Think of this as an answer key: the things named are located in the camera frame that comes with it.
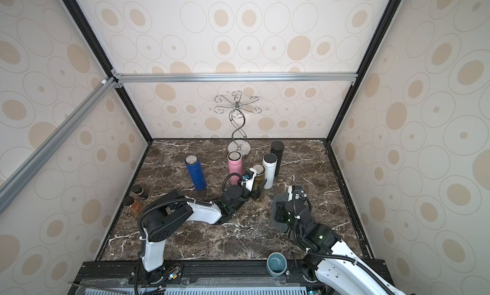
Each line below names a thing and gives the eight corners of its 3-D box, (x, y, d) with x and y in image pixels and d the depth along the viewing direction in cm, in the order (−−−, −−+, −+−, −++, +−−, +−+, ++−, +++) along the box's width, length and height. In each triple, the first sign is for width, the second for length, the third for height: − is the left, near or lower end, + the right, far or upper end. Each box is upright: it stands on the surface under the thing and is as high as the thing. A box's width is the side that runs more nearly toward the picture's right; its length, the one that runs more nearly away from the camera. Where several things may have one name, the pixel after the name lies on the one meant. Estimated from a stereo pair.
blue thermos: (194, 190, 99) (183, 165, 82) (196, 181, 103) (185, 154, 86) (206, 190, 99) (197, 165, 83) (207, 181, 103) (199, 154, 86)
